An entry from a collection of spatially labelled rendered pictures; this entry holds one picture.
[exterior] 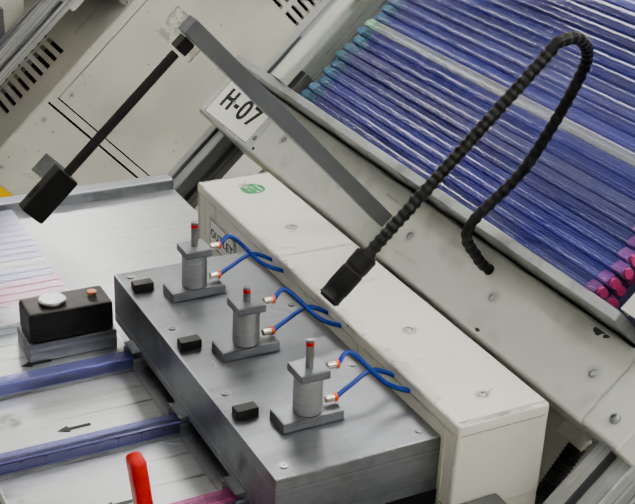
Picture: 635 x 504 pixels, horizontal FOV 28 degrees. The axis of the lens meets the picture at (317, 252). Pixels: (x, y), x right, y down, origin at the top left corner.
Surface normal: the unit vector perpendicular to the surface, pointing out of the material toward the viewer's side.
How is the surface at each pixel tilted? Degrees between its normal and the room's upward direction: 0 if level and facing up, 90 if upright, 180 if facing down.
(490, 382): 46
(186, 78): 90
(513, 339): 90
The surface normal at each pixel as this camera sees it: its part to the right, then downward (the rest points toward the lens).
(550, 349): -0.59, -0.53
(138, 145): 0.46, 0.40
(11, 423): 0.04, -0.90
